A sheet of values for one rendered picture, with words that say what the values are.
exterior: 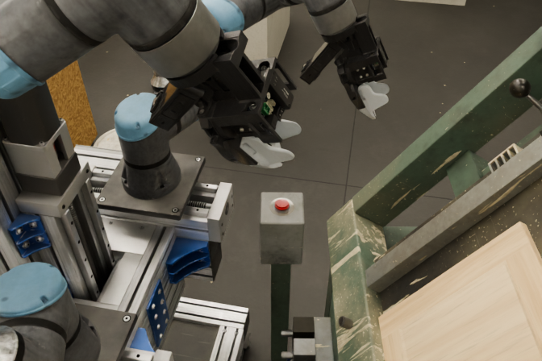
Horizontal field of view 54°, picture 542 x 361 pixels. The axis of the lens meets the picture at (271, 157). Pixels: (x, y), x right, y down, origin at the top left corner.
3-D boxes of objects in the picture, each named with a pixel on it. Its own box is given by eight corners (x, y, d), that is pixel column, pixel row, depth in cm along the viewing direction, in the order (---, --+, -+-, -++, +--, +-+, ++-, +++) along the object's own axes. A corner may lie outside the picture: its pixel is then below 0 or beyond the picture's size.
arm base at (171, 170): (112, 195, 134) (104, 165, 127) (135, 155, 145) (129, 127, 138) (169, 203, 132) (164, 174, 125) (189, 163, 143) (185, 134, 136)
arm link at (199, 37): (117, 57, 48) (148, -9, 51) (149, 88, 51) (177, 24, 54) (181, 45, 44) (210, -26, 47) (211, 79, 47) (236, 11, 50)
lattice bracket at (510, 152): (497, 169, 115) (487, 163, 114) (523, 149, 111) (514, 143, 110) (502, 182, 112) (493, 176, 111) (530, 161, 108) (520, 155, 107)
